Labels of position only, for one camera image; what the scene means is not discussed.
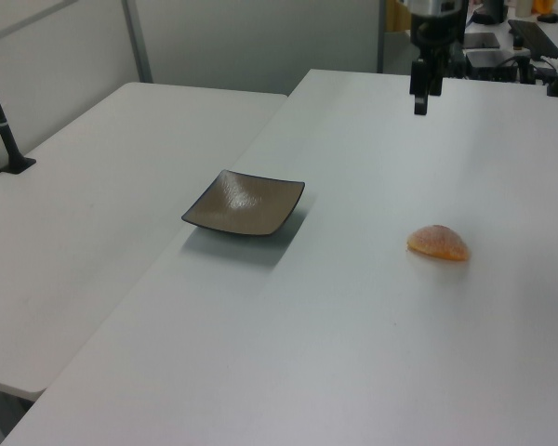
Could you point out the black camera stand pole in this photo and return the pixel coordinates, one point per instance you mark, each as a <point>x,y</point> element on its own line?
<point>2,125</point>

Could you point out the large dark tray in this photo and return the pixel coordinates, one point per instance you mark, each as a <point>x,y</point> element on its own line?
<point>493,58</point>

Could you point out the grey partition post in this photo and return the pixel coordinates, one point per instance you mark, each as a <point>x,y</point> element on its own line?
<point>137,42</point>

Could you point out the orange slice toy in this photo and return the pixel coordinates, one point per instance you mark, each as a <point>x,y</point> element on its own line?
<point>439,242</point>

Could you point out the small dark tray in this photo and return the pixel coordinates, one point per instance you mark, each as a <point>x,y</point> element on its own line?
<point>482,40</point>

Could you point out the square brown ceramic plate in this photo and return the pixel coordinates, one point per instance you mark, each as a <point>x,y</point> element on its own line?
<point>242,204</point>

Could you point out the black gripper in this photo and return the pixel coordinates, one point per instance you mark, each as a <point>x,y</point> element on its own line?
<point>434,32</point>

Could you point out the orange bottle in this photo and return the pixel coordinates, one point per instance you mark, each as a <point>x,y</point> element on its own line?
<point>542,5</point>

